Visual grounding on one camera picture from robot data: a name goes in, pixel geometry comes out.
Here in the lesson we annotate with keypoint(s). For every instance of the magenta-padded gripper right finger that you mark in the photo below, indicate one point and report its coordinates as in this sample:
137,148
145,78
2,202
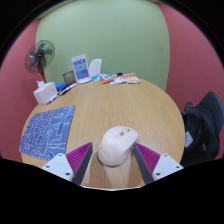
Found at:
165,165

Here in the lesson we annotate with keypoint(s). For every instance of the black backpack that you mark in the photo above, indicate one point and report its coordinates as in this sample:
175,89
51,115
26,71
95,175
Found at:
198,136

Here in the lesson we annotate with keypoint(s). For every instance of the blue patterned mouse pad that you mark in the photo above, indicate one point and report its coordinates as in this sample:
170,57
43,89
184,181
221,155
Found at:
48,131

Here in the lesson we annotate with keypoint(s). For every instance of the black standing fan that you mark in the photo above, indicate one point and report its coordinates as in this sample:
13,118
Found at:
40,56

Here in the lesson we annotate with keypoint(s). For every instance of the black office chair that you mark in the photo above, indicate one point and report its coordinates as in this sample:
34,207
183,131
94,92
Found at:
213,106

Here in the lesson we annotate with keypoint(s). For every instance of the orange and white snack packet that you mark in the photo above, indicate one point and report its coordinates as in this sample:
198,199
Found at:
132,78

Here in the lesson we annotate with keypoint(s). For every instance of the dark mesh pen cup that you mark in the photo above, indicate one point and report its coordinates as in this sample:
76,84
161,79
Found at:
68,77

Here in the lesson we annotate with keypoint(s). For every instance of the blue and white sign stand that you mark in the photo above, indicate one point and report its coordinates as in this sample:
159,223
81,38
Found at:
80,68

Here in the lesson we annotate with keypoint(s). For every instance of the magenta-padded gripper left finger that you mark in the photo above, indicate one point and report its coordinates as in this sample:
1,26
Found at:
58,165

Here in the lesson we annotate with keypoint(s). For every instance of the cream white computer mouse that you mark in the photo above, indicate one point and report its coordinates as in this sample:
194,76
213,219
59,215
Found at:
116,145

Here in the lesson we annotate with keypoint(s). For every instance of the white curved plastic object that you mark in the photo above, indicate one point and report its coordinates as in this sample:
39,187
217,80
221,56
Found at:
96,67

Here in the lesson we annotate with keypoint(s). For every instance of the blue whiteboard eraser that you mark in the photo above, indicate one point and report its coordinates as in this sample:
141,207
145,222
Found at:
61,86

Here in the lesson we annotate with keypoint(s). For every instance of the white tissue box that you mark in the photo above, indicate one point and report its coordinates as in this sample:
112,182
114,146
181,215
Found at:
45,93

